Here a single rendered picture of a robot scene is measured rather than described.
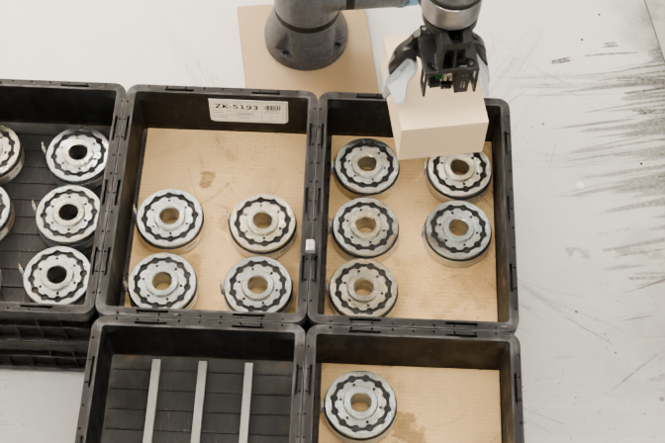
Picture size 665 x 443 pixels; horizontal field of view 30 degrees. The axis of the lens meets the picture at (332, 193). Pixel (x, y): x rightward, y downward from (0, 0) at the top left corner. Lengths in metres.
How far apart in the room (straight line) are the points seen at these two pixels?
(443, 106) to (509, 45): 0.63
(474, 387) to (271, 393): 0.29
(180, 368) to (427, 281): 0.39
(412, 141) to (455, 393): 0.38
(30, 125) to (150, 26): 0.37
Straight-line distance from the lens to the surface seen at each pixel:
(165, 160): 2.01
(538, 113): 2.24
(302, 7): 2.12
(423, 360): 1.82
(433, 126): 1.69
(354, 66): 2.23
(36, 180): 2.03
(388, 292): 1.85
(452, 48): 1.56
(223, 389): 1.83
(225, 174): 1.99
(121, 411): 1.83
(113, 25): 2.35
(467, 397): 1.83
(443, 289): 1.90
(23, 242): 1.97
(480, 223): 1.92
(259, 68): 2.23
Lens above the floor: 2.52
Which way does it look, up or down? 59 degrees down
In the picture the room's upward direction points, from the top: 2 degrees clockwise
